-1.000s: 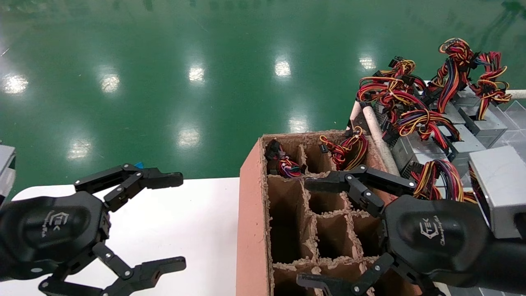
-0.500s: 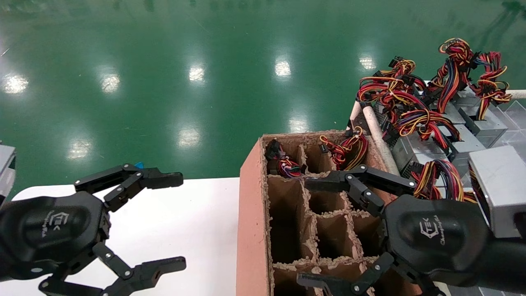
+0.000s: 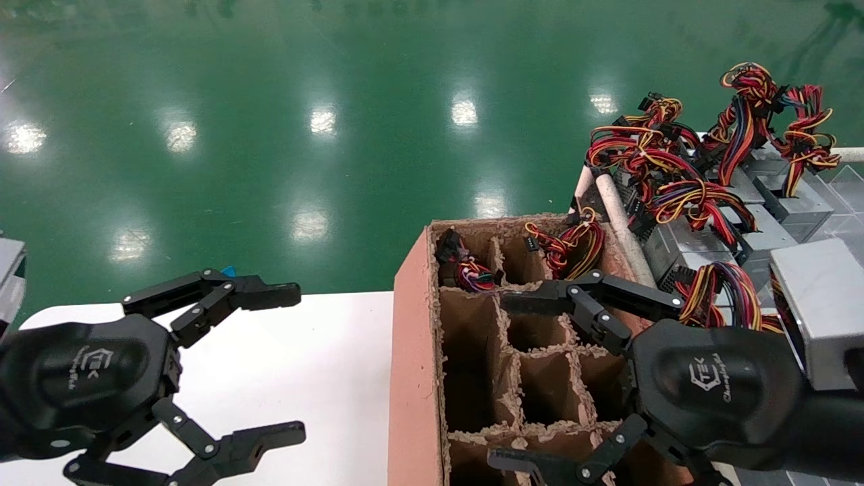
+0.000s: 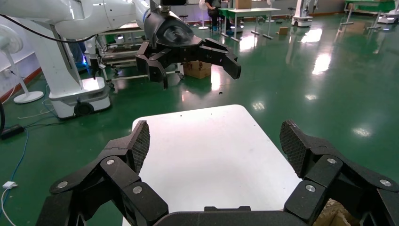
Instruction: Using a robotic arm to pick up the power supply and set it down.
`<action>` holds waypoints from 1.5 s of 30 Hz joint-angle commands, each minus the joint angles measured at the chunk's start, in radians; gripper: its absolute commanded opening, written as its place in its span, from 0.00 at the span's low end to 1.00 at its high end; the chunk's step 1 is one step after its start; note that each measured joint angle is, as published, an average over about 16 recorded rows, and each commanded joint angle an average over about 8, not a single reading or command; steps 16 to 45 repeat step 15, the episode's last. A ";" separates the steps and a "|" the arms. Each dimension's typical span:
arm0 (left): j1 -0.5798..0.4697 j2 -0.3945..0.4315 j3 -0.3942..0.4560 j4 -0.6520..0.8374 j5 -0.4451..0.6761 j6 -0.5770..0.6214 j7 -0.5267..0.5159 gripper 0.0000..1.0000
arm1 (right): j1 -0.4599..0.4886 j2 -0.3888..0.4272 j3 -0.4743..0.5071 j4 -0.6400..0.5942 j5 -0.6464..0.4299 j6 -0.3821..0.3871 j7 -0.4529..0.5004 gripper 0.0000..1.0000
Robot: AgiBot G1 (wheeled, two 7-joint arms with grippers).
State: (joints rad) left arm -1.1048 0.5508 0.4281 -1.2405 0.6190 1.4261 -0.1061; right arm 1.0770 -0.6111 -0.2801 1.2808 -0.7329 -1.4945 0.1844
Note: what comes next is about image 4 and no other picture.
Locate cardboard box with tape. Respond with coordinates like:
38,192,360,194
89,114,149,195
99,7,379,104
183,61,213,80

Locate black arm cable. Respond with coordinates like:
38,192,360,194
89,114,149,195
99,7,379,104
0,14,97,44

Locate brown cardboard box with dividers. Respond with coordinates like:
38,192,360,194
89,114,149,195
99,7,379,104
313,199,362,226

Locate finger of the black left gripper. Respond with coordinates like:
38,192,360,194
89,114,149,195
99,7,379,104
136,41,170,91
198,37,242,80

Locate green top table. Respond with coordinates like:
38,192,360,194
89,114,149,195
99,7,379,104
218,8,281,42
340,0,399,30

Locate seated person dark clothes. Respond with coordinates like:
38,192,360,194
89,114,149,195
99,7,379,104
204,0,233,32

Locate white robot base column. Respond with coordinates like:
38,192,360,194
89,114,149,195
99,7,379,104
23,24,112,120

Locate metal wheeled cart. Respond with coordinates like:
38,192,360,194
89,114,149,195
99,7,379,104
96,22,184,89

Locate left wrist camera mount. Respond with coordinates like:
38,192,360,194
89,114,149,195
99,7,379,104
149,0,188,15

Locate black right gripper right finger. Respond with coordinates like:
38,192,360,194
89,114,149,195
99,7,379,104
279,119,399,226

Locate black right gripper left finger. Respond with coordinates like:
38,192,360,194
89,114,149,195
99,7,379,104
36,120,169,226

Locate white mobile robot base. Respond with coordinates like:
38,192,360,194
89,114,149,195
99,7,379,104
291,0,319,28
377,9,399,25

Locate white pedestal fan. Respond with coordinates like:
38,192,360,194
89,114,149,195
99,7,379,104
0,24,44,104
197,0,210,31

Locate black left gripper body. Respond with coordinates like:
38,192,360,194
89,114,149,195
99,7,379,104
144,11,205,65

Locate black power strip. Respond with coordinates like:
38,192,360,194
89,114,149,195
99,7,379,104
0,124,25,141

